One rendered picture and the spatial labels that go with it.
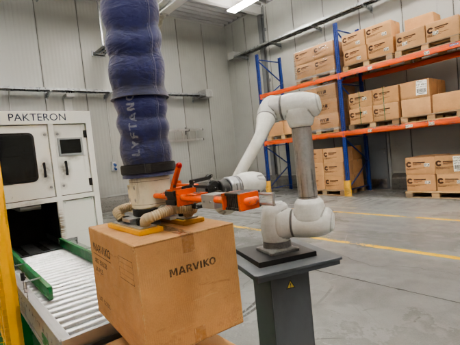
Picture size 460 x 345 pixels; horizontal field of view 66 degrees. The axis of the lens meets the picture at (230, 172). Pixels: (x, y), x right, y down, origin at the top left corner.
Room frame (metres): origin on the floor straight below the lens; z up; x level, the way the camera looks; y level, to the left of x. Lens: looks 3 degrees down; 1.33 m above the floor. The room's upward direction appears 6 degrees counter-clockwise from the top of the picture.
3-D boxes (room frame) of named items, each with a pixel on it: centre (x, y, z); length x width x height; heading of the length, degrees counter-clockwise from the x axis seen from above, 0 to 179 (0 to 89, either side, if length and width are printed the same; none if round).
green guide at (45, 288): (2.72, 1.70, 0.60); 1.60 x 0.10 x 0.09; 39
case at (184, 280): (1.50, 0.34, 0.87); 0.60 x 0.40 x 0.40; 35
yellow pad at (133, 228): (1.45, 0.42, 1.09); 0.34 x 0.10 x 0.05; 38
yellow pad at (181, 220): (1.57, 0.27, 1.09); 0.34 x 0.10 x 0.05; 38
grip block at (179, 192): (1.31, 0.19, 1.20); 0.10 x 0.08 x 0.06; 128
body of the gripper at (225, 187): (1.40, 0.06, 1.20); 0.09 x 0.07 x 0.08; 129
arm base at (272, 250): (1.97, -0.21, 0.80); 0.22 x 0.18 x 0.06; 23
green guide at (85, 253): (3.06, 1.29, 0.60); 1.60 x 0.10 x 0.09; 39
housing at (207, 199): (1.14, 0.06, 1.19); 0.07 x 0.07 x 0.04; 38
